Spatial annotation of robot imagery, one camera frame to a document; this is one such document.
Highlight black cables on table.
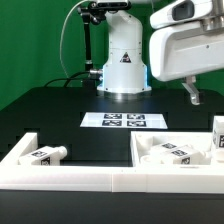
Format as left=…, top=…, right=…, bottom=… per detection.
left=43, top=70, right=92, bottom=88

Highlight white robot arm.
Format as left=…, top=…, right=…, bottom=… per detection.
left=96, top=0, right=224, bottom=105

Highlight white cable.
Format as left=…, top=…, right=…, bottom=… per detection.
left=59, top=0, right=91, bottom=79

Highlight white sheet with fiducial tags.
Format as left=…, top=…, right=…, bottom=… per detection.
left=80, top=112, right=167, bottom=129

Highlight white U-shaped fence wall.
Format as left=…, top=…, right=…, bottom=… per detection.
left=0, top=133, right=224, bottom=194

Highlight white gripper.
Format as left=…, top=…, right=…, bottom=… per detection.
left=149, top=0, right=224, bottom=105

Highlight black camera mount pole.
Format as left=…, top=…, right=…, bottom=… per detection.
left=78, top=2, right=106, bottom=88

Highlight white square tabletop panel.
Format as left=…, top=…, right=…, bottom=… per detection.
left=131, top=131, right=224, bottom=166

